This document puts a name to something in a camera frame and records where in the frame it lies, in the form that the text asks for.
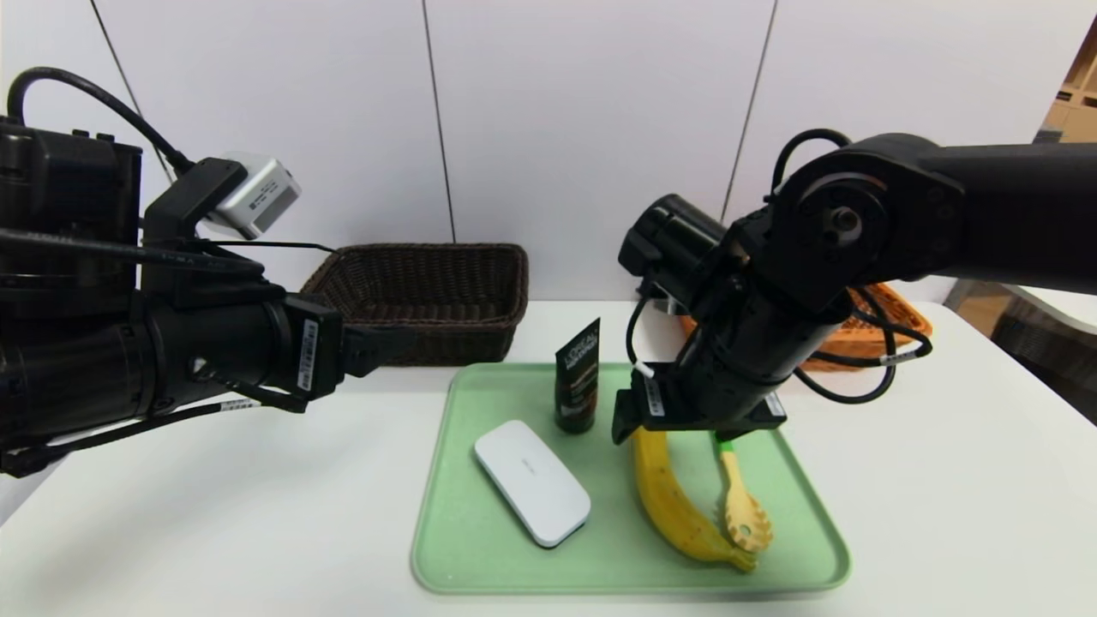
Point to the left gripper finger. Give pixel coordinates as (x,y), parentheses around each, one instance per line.
(368,347)

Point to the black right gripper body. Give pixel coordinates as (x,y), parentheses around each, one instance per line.
(655,404)

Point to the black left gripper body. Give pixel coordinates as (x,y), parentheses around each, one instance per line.
(314,346)

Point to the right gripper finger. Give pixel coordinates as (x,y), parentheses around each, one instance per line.
(744,432)
(627,416)

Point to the black cosmetic tube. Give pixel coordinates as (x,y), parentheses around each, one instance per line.
(576,386)

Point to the yellow banana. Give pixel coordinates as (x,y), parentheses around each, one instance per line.
(673,514)

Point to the white oblong plastic case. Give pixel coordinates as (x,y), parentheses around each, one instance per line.
(531,480)

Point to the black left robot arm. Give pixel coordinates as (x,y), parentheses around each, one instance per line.
(60,214)

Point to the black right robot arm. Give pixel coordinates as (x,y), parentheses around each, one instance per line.
(986,214)

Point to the dark brown wicker basket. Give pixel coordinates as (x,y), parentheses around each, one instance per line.
(446,291)

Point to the orange wicker basket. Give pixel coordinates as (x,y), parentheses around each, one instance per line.
(900,319)

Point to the light green plastic tray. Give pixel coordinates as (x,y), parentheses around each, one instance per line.
(613,514)

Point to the white side table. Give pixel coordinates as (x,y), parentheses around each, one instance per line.
(1063,308)

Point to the light wooden shelf unit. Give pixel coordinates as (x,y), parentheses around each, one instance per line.
(1076,111)

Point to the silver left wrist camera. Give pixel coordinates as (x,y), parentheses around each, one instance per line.
(257,197)

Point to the black left camera bracket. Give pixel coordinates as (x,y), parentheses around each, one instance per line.
(184,214)

